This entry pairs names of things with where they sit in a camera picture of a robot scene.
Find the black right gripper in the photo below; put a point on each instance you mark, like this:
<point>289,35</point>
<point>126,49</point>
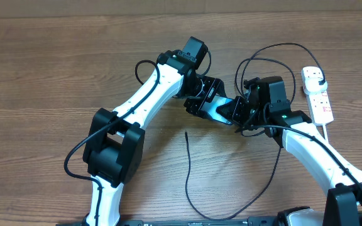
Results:
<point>235,109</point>

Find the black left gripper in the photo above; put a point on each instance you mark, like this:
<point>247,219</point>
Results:
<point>213,84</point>

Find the Galaxy smartphone blue screen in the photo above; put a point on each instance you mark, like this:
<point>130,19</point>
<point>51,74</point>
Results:
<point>209,109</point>

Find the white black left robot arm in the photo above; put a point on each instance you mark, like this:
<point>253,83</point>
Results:
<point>116,137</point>

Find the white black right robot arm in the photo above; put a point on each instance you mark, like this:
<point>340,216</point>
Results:
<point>266,106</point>

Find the white charger plug adapter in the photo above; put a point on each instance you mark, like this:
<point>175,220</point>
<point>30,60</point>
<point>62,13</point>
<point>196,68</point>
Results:
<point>312,86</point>

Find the white power strip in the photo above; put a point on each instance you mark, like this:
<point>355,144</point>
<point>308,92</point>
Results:
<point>318,104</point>

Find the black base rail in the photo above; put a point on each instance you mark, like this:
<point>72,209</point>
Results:
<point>250,221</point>

